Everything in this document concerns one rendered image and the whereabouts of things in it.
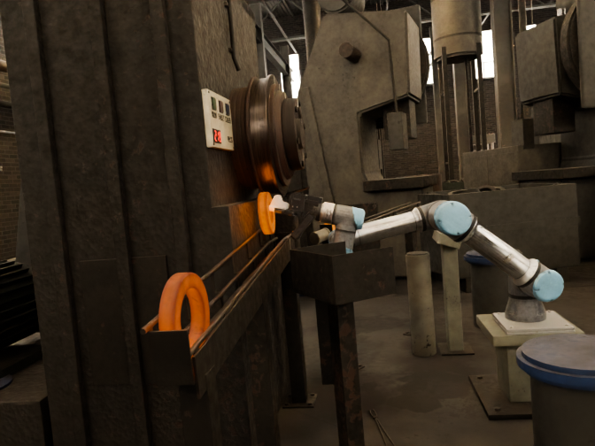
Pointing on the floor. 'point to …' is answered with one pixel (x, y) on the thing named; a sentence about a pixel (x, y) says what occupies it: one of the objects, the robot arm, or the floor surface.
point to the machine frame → (130, 203)
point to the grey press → (561, 103)
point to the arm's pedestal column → (505, 388)
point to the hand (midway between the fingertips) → (266, 208)
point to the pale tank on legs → (464, 9)
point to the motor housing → (324, 342)
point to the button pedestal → (450, 268)
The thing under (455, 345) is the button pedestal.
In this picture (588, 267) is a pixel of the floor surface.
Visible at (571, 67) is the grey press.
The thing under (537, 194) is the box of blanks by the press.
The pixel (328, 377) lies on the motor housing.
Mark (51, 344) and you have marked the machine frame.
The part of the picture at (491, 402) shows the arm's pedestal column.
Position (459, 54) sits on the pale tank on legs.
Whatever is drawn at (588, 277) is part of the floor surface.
